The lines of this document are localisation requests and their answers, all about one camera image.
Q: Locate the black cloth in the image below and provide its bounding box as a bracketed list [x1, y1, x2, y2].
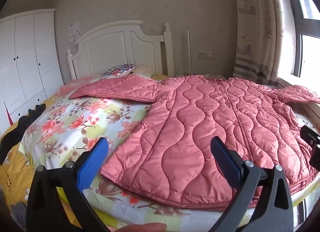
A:
[0, 103, 47, 165]

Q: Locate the patterned round pillow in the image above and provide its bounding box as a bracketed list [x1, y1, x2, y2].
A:
[100, 63, 135, 77]

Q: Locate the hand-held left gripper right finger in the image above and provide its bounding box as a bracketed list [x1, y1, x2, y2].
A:
[210, 136, 293, 232]

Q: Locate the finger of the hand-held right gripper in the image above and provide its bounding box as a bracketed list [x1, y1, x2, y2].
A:
[300, 125, 320, 171]

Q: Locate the printed beige curtain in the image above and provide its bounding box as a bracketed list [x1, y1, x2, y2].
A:
[232, 0, 285, 85]

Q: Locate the yellow printed bed sheet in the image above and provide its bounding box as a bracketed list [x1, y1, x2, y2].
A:
[0, 122, 34, 232]

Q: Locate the white wardrobe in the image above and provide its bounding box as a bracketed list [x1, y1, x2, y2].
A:
[0, 9, 64, 137]

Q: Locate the pale floral pillow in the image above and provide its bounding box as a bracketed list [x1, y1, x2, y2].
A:
[132, 66, 154, 76]

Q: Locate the person's left hand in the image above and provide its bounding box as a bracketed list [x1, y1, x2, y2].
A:
[116, 223, 167, 232]

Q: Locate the white wall paper notice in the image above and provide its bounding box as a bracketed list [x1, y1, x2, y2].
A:
[69, 22, 81, 44]

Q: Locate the floral bed sheet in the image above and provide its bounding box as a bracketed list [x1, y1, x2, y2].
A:
[20, 76, 320, 232]

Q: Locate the dark framed window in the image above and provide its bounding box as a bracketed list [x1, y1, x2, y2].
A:
[275, 0, 320, 80]

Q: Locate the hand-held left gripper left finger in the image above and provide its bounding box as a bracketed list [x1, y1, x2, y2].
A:
[26, 136, 110, 232]

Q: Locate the pink quilted jacket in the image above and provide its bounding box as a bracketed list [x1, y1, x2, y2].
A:
[69, 74, 320, 209]

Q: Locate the white wooden headboard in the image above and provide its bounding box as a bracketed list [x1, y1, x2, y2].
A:
[67, 20, 175, 79]

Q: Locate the beige wall socket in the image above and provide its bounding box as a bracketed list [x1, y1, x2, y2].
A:
[198, 51, 215, 60]

